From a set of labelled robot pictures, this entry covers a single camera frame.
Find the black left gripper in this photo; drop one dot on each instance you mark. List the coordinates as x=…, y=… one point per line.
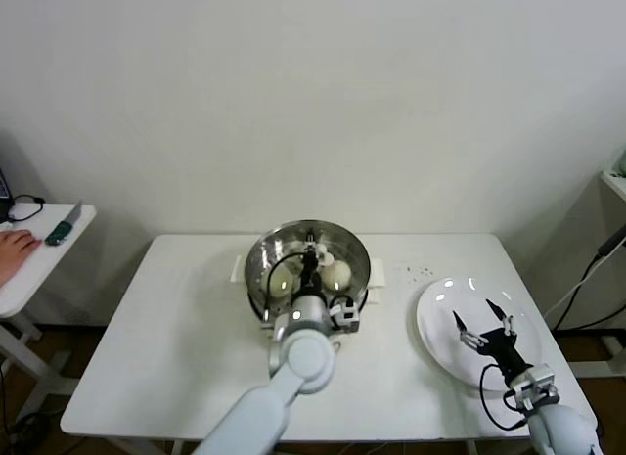
x=308, y=274

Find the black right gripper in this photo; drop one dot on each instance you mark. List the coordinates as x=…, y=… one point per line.
x=504, y=350

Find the white steamed baozi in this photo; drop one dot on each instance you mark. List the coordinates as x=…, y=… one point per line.
x=336, y=275
x=279, y=285

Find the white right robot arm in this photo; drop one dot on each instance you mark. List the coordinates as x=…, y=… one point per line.
x=557, y=425

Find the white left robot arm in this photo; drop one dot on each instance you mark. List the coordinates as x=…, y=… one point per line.
x=303, y=357

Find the perforated steel steamer basket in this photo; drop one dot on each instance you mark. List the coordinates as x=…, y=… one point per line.
x=361, y=291

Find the person's bare hand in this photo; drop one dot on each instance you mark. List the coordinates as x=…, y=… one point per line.
x=14, y=252

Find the white round plate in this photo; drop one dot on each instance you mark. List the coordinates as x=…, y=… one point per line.
x=440, y=328

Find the white electric cooker base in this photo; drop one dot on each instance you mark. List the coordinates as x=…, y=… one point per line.
x=379, y=279

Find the white shelf board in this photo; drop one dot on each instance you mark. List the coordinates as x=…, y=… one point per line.
x=613, y=183

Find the pale green object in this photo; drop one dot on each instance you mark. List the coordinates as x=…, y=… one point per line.
x=622, y=164

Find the white side table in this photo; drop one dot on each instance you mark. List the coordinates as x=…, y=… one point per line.
x=54, y=269

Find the laptop screen edge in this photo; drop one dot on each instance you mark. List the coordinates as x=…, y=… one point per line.
x=3, y=183

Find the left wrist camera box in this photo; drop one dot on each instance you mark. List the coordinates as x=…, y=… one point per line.
x=344, y=315

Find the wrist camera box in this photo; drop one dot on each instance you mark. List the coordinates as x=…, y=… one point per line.
x=540, y=391
x=344, y=315

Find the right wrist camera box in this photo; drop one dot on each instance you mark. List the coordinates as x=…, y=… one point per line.
x=540, y=391

